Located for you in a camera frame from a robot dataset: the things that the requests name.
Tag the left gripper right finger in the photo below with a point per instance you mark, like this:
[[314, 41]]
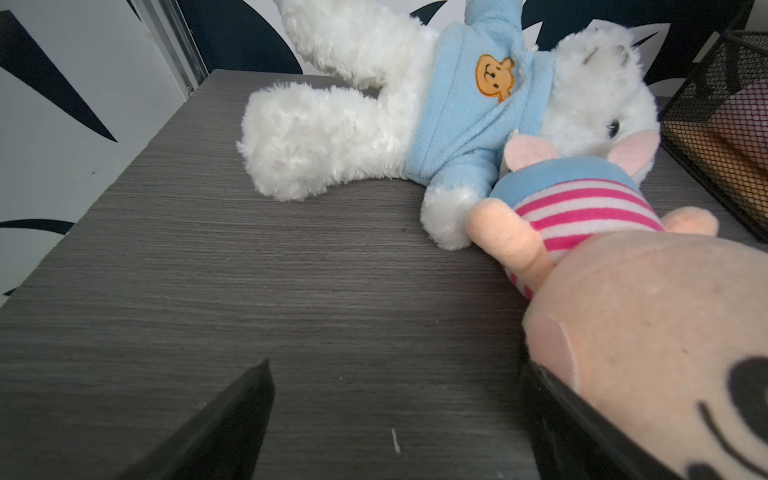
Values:
[[571, 440]]

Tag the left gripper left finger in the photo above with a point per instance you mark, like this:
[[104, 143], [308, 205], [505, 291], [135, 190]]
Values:
[[222, 441]]

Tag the pink trash bag roll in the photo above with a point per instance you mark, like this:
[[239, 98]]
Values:
[[742, 121]]

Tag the round-face plush doll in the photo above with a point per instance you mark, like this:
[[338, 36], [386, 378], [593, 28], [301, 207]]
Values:
[[655, 321]]

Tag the white teddy bear blue shirt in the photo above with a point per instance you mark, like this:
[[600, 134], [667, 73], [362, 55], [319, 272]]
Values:
[[435, 107]]

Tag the black wire wooden shelf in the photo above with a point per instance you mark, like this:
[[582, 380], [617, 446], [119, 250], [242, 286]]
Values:
[[735, 58]]

